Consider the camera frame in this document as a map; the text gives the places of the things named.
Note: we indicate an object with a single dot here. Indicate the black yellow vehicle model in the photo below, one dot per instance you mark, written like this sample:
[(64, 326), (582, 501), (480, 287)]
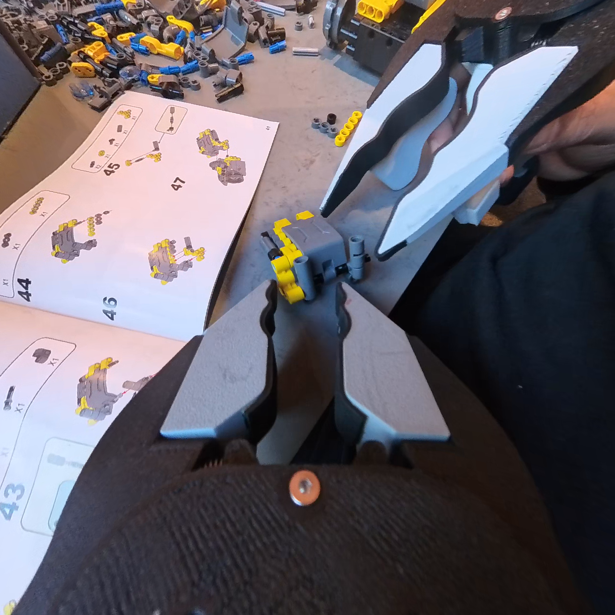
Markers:
[(374, 43)]

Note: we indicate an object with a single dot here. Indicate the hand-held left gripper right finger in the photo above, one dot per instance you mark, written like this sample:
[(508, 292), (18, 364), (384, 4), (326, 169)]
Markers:
[(384, 379)]

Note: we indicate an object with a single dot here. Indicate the dark blue cardboard box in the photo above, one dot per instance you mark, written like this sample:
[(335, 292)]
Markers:
[(14, 86)]

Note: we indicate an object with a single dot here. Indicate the pile of small brick pieces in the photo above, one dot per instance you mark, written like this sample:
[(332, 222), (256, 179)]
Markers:
[(110, 21)]

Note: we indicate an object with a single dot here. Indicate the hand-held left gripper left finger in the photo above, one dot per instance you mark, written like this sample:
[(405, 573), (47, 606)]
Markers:
[(226, 379)]

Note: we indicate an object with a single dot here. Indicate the yellow five-hole beam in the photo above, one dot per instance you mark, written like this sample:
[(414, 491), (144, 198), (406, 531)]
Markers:
[(349, 127)]

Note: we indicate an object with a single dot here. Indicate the small grey three-hole connector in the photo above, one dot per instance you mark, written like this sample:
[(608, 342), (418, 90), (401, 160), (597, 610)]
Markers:
[(323, 127)]

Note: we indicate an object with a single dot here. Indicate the grey yellow brick assembly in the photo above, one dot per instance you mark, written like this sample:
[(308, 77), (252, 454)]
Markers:
[(322, 242)]

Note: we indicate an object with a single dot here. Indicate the light grey axle piece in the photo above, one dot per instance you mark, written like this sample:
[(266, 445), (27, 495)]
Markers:
[(306, 51)]

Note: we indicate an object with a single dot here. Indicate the instruction booklet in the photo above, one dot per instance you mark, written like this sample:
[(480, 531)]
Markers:
[(144, 192)]

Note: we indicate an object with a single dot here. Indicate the person's right hand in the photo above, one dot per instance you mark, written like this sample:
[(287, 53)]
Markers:
[(576, 144)]

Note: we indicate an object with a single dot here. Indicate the person's dark clothed body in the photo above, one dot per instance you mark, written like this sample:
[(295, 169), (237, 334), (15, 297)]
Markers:
[(528, 360)]

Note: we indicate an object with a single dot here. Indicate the grey curved panel piece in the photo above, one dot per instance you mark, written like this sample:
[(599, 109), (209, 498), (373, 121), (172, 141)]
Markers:
[(236, 26)]

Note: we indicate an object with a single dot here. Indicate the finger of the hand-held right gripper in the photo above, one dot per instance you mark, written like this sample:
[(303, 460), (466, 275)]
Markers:
[(403, 86), (480, 158)]

